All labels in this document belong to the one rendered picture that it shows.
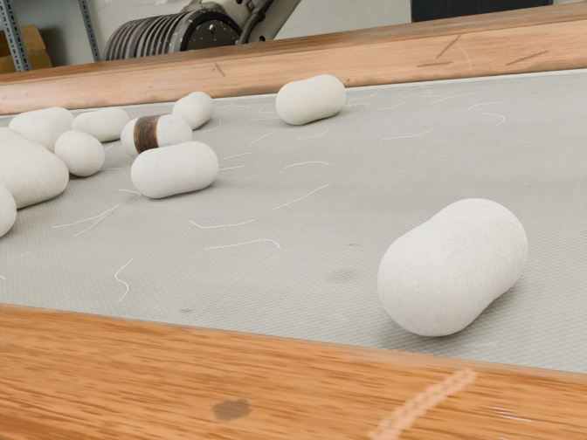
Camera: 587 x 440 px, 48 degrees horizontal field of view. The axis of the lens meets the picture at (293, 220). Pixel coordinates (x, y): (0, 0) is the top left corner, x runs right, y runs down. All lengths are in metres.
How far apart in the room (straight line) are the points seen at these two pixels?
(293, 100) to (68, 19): 2.82
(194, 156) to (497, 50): 0.21
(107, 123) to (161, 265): 0.20
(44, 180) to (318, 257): 0.14
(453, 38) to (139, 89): 0.23
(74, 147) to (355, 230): 0.15
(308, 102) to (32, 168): 0.13
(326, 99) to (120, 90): 0.23
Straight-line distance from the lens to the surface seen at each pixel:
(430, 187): 0.21
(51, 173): 0.27
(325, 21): 2.45
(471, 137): 0.26
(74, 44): 3.11
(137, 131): 0.30
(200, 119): 0.35
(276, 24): 0.83
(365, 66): 0.41
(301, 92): 0.31
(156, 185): 0.23
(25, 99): 0.59
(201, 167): 0.23
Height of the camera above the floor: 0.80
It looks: 20 degrees down
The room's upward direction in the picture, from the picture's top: 10 degrees counter-clockwise
